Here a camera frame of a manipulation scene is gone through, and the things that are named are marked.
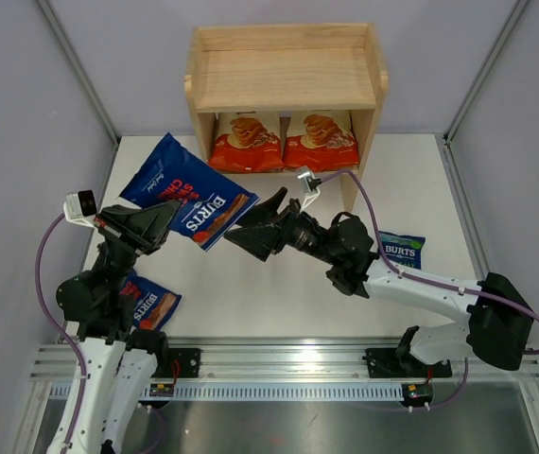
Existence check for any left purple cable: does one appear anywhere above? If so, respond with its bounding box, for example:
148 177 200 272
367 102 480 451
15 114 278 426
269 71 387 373
35 212 169 454

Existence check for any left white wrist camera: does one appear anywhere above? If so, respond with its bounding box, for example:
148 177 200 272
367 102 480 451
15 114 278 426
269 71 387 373
62 190 97 228

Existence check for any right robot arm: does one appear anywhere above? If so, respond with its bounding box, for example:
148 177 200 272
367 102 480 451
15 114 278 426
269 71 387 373
225 188 533 378

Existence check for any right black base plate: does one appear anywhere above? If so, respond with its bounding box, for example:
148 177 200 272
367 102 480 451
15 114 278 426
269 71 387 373
362 347 453 378

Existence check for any aluminium frame post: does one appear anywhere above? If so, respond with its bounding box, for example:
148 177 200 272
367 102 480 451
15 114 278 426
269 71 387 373
34 0 121 149
443 0 532 147

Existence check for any left aluminium frame post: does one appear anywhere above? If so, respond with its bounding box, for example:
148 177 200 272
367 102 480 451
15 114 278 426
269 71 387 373
34 0 121 149

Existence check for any white slotted cable duct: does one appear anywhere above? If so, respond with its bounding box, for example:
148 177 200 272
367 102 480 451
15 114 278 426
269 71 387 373
49 381 406 403

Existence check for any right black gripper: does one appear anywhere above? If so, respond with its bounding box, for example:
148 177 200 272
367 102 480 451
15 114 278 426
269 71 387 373
227 187 340 266

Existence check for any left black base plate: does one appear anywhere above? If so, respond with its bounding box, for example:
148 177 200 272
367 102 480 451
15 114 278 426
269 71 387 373
153 347 201 379

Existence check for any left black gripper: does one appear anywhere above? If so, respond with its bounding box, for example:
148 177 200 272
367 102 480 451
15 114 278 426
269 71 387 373
94 198 183 298

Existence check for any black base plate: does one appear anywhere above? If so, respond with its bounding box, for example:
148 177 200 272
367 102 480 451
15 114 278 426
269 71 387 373
362 347 453 378
153 347 201 379

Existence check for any cassava chips bag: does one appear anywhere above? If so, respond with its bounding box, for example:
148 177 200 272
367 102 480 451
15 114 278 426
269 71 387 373
283 110 359 172
207 112 285 173

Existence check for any right aluminium frame post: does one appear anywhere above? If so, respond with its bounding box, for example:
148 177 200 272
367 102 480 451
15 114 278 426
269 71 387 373
443 0 532 147

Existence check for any blue burts chilli bag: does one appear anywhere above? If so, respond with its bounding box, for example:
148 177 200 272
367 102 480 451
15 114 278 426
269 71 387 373
120 133 259 251
120 271 182 330

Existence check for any blue Burts sea salt bag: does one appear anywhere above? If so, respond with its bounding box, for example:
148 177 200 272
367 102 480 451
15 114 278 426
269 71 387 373
379 231 426 270

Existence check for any aluminium mounting rail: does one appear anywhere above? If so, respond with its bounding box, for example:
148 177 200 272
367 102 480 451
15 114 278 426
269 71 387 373
29 338 539 382

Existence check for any purple cable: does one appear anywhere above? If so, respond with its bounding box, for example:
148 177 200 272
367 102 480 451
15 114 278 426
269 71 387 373
319 168 539 408
35 212 169 454

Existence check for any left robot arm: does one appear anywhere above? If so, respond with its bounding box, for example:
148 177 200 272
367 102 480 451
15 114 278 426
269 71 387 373
47 191 181 453

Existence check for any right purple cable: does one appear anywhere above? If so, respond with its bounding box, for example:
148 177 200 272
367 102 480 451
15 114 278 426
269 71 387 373
319 168 539 408

